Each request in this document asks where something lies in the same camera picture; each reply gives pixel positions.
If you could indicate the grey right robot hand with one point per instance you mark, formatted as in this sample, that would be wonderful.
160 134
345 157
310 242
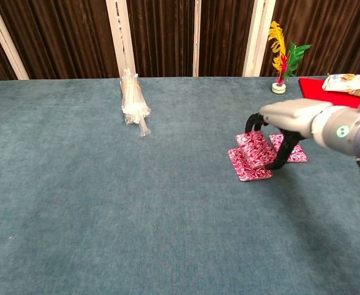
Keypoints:
293 116

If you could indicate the pink patterned card deck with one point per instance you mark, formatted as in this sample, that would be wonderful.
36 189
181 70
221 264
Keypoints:
298 153

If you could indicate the pink card packet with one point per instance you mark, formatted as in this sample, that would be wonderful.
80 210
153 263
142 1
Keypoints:
245 169
256 149

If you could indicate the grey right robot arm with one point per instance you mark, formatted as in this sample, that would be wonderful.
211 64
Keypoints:
349 130

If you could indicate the red spiral notebook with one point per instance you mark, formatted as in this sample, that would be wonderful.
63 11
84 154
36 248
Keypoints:
313 89

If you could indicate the colourful feather shuttlecock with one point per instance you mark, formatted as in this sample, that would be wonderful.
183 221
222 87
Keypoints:
278 66

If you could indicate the white printed snack bag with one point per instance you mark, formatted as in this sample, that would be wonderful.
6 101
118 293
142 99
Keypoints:
346 83

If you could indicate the clear wrapped straw bundle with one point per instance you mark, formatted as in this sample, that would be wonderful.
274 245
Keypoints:
132 101

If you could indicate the blue velvet tablecloth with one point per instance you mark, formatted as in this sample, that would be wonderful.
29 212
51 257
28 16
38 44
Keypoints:
136 199

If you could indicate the dark brown curtain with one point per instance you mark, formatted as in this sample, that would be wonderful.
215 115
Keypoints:
69 37

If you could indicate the wide white frame post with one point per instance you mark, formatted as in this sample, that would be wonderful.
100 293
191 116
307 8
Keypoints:
119 33
258 37

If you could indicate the thin white frame post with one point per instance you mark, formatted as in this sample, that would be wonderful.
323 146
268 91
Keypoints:
197 37

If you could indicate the slanted white frame post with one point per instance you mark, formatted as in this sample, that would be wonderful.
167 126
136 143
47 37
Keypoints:
5 43

